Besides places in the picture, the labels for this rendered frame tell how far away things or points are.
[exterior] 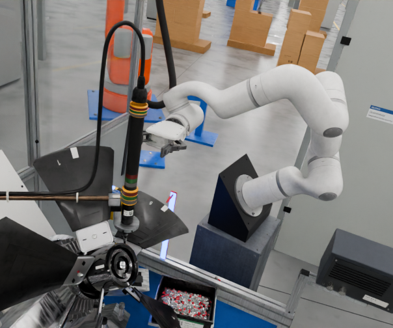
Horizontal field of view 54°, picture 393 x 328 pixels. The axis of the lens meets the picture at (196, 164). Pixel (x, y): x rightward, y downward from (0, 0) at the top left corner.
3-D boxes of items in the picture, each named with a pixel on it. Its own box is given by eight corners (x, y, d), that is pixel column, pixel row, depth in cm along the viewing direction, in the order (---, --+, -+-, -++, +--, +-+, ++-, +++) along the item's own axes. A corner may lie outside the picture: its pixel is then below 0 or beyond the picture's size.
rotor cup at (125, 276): (117, 287, 115) (150, 280, 108) (80, 308, 102) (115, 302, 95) (102, 240, 115) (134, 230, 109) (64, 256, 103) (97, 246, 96)
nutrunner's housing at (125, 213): (119, 236, 109) (134, 78, 87) (118, 227, 112) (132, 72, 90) (133, 235, 110) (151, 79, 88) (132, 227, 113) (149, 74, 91)
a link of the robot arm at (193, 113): (181, 107, 121) (194, 133, 123) (197, 96, 132) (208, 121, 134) (160, 116, 125) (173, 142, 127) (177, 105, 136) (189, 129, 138)
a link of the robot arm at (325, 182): (291, 176, 166) (344, 157, 151) (294, 216, 156) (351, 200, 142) (275, 164, 159) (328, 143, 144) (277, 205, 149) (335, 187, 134)
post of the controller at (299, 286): (285, 311, 145) (300, 273, 136) (286, 306, 148) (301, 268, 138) (293, 315, 145) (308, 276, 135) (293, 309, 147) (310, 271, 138)
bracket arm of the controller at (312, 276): (297, 279, 137) (300, 273, 136) (298, 274, 140) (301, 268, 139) (365, 307, 131) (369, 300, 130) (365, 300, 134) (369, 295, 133)
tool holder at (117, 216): (107, 233, 105) (108, 204, 100) (106, 217, 111) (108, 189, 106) (140, 233, 108) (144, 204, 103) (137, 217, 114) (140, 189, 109)
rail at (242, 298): (88, 243, 171) (88, 228, 167) (94, 238, 174) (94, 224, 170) (287, 330, 148) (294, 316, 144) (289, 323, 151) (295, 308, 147)
